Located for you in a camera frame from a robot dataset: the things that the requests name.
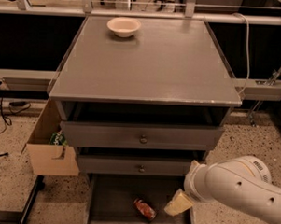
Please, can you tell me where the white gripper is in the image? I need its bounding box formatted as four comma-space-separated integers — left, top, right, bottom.
164, 161, 213, 217

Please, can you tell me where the red coke can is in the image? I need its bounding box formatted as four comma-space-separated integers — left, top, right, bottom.
133, 199, 157, 221

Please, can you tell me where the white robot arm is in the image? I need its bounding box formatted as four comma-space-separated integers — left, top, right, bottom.
164, 156, 281, 224

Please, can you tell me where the brass middle drawer knob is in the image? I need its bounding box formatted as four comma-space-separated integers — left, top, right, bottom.
138, 165, 146, 173

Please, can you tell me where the brass drawer knob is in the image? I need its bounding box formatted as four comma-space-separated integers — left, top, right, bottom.
139, 135, 148, 144
138, 165, 146, 173

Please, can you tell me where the brass top drawer knob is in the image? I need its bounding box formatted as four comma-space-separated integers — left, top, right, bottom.
139, 135, 148, 144

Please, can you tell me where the bottom grey open drawer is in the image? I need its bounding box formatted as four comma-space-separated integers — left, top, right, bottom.
83, 174, 194, 224

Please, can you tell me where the grey drawer cabinet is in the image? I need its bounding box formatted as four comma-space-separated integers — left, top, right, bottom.
41, 13, 247, 224

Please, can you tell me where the top grey drawer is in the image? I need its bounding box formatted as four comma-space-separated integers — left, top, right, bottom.
61, 121, 224, 150

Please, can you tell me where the middle grey drawer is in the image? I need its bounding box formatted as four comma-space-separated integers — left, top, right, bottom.
77, 156, 192, 176

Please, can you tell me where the green chip bag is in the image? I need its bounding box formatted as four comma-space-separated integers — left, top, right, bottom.
49, 131, 67, 146

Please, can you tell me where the cardboard box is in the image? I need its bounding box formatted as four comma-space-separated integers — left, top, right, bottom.
26, 100, 79, 176

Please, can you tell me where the white bowl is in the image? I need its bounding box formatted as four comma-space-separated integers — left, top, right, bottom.
107, 17, 142, 37

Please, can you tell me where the metal rail beam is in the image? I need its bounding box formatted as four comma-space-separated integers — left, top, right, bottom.
0, 69, 281, 101

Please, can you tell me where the black metal floor frame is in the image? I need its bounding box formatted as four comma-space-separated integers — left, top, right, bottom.
0, 174, 46, 224

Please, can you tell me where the white cable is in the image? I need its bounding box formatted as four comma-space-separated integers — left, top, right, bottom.
229, 12, 253, 96

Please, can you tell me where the black floor cable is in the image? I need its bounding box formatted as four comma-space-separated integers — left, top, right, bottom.
0, 80, 34, 142

